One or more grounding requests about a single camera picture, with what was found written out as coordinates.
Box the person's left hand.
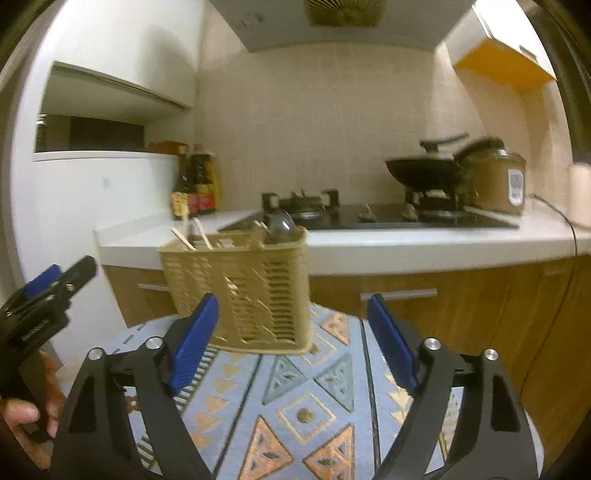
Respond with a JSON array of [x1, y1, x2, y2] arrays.
[[0, 354, 66, 467]]

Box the white refrigerator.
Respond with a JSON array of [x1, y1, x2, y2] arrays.
[[8, 151, 181, 361]]

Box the wooden chopstick left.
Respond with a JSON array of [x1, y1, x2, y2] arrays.
[[170, 227, 195, 251]]

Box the wooden chopstick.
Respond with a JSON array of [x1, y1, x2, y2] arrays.
[[170, 227, 195, 251], [192, 218, 213, 250]]

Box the dark soy sauce bottle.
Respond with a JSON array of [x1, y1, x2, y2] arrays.
[[170, 145, 190, 220]]

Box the wooden base cabinet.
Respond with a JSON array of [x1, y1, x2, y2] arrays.
[[101, 255, 591, 467]]

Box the wooden chopstick right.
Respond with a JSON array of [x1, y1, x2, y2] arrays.
[[192, 218, 213, 250]]

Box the red label sauce bottle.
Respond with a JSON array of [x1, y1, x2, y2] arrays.
[[190, 151, 218, 215]]

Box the blue patterned tablecloth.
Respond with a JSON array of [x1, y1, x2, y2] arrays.
[[91, 303, 541, 480]]

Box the beige plastic utensil basket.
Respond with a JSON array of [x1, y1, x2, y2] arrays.
[[158, 227, 314, 355]]

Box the metal spoon in basket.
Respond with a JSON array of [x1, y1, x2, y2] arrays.
[[266, 210, 297, 244]]

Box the white upper cabinet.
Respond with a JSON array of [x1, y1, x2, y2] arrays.
[[39, 1, 204, 125]]

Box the black gas stove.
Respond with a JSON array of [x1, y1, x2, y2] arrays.
[[222, 189, 517, 231]]

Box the white electric kettle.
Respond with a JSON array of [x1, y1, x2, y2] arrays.
[[567, 162, 591, 230]]

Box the brown rice cooker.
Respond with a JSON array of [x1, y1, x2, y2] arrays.
[[464, 148, 526, 215]]

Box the black frying pan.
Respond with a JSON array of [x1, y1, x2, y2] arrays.
[[385, 134, 505, 192]]

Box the range hood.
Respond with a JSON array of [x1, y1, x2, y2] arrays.
[[211, 0, 473, 52]]

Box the silver left drawer handle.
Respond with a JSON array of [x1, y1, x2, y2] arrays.
[[137, 283, 170, 293]]

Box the silver drawer handle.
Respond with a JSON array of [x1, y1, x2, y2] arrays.
[[360, 288, 438, 302], [137, 283, 170, 293]]

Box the black power cable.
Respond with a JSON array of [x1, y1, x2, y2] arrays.
[[528, 193, 579, 370]]

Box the yellow bottomed wall cabinet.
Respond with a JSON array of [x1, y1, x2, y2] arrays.
[[445, 0, 556, 91]]

